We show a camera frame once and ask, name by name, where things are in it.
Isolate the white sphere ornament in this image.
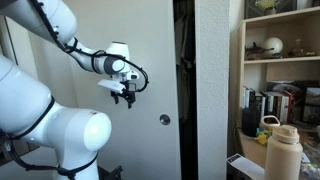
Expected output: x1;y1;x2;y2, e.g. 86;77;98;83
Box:
261;36;284;56

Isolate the clear plastic bag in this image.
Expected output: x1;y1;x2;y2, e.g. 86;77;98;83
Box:
298;134;320;180

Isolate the light wooden bookshelf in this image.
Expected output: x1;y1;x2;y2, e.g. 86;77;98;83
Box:
237;5;320;134

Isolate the large dark picture book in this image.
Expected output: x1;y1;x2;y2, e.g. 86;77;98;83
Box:
265;79;320;102

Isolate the dark framed picture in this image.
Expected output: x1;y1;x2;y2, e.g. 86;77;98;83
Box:
244;0;298;20

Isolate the vase with yellow flower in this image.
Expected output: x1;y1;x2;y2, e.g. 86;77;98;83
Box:
255;0;282;16

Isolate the black hanging garment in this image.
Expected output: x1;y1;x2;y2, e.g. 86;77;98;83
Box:
184;0;197;69

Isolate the white sliding closet door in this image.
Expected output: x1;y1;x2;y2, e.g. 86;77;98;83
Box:
28;0;182;180

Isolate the black table clamp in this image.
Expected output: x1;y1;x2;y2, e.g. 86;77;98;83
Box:
97;164;125;180

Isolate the small glass bottle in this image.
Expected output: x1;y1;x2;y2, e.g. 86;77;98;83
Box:
288;38;306;58

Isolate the red spine book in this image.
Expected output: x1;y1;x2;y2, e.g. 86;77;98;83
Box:
283;89;296;125

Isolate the large beige water bottle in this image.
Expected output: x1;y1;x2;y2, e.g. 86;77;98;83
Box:
264;124;304;180

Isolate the black spine book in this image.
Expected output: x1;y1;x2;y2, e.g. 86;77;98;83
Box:
248;88;257;110

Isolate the white spine book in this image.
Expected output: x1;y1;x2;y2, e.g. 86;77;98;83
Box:
242;86;250;110

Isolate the white paper box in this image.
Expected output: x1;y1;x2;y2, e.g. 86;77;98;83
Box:
226;153;266;180

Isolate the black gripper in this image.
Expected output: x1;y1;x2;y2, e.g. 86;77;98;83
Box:
110;81;138;110

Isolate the dark shark figurine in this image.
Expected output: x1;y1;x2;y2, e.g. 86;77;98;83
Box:
244;41;275;61

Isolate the wooden desk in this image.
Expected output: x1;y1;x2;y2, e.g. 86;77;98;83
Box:
237;128;320;169

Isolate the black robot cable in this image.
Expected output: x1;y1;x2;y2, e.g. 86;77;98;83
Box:
0;0;150;180

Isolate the black framed photo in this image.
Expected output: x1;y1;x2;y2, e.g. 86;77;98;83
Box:
301;86;320;126

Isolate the black cylindrical speaker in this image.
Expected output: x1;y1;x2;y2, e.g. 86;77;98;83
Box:
241;107;262;138

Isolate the yellow green packet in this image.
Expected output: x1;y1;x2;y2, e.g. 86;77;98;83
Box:
254;128;273;146

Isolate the round metal door pull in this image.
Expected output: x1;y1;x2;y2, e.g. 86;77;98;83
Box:
159;113;172;126

